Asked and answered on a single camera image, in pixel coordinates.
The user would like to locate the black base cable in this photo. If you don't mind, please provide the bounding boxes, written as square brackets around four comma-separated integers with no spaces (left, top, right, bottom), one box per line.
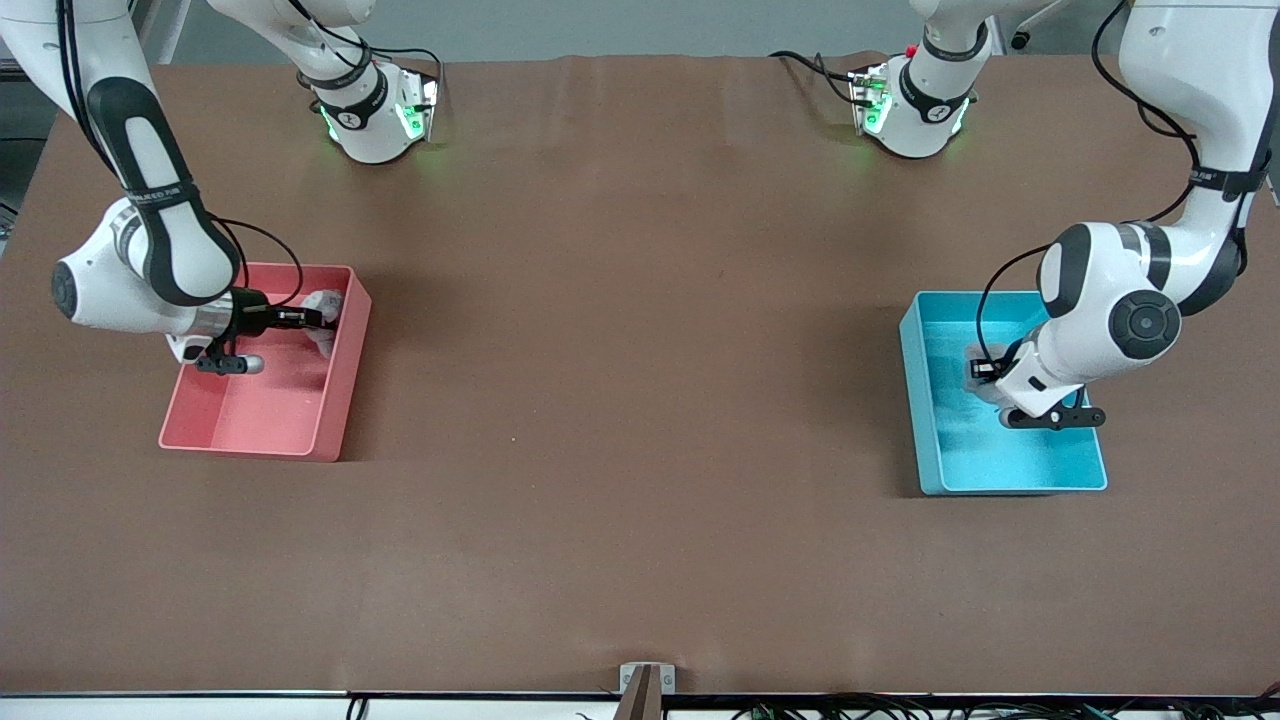
[770,50,863,106]

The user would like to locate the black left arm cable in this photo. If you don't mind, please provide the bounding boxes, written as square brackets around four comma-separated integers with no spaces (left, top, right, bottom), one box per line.
[975,0,1246,366]

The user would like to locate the grey pink plush toy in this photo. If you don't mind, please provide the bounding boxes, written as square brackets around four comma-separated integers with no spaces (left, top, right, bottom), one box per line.
[962,338,1006,406]

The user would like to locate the tangled black cables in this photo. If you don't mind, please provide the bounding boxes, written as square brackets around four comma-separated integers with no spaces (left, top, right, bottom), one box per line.
[730,695,1280,720]

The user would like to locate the grey plush toy white face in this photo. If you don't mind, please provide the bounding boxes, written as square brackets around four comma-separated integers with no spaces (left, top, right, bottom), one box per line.
[298,289,347,358]

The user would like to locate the brown slanted pole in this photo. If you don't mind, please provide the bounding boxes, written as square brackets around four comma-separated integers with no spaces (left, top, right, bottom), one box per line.
[612,666,665,720]

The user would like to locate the blue plastic box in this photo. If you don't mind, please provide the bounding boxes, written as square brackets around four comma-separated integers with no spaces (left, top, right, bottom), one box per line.
[899,290,1109,496]

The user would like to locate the brown table cover sheet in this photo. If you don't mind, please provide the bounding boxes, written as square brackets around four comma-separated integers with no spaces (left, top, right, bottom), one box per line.
[0,52,1280,698]

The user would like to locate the pink plastic box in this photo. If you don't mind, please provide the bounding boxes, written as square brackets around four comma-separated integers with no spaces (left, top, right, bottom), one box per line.
[158,263,373,463]

